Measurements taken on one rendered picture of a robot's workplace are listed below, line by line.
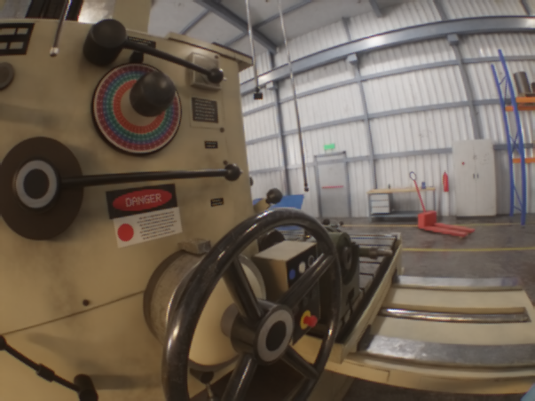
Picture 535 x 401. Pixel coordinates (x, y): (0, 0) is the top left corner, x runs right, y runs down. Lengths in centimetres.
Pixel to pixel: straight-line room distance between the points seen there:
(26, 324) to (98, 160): 29
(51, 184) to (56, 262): 13
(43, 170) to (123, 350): 33
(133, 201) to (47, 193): 16
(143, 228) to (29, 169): 22
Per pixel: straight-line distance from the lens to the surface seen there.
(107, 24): 45
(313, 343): 92
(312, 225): 35
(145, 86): 37
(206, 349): 41
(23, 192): 33
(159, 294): 40
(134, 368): 51
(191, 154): 49
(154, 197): 44
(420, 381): 115
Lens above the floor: 151
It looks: 5 degrees down
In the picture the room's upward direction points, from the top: 6 degrees counter-clockwise
